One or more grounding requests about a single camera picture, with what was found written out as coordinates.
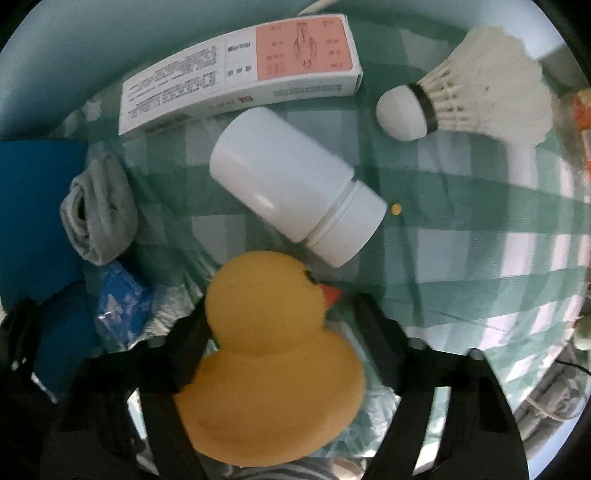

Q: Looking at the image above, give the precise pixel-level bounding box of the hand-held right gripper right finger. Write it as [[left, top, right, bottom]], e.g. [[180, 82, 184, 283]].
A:
[[350, 294, 530, 480]]

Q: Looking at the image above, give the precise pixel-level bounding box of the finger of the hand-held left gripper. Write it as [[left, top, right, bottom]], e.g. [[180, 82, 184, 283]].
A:
[[0, 140, 89, 306], [0, 284, 101, 400]]

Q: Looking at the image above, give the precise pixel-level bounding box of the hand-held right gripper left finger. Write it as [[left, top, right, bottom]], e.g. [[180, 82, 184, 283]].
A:
[[41, 305, 218, 480]]

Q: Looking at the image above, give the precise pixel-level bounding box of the yellow rubber duck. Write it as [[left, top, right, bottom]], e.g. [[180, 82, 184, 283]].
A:
[[173, 250, 368, 466]]

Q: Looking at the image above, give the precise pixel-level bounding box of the grey rolled sock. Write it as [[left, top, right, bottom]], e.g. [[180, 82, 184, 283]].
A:
[[60, 152, 139, 266]]

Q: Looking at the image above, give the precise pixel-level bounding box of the blue wrapped packet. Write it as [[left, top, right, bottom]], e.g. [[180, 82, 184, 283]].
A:
[[96, 262, 154, 344]]

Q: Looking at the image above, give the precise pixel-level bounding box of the green checked tablecloth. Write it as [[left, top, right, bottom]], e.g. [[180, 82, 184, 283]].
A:
[[60, 14, 591, 462]]

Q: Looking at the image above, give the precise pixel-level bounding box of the grey striped cloth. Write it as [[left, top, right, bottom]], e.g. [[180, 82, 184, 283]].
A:
[[515, 364, 591, 437]]

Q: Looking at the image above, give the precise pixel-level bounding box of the white plastic bottle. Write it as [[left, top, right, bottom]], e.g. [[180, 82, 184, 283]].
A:
[[209, 107, 387, 269]]

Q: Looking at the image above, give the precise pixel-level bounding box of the small green object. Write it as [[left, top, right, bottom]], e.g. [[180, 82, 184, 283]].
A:
[[573, 316, 591, 352]]

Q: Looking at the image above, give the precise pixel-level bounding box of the white and pink medicine box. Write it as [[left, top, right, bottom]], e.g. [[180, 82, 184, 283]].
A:
[[117, 13, 364, 136]]

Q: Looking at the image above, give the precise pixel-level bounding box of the white feather shuttlecock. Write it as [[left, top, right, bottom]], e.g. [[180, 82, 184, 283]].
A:
[[375, 25, 555, 146]]

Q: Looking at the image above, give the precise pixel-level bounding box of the orange packet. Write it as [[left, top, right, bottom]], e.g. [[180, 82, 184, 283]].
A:
[[570, 90, 591, 174]]

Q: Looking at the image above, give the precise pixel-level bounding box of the black cable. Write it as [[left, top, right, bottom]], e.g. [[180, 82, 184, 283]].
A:
[[556, 357, 591, 374]]

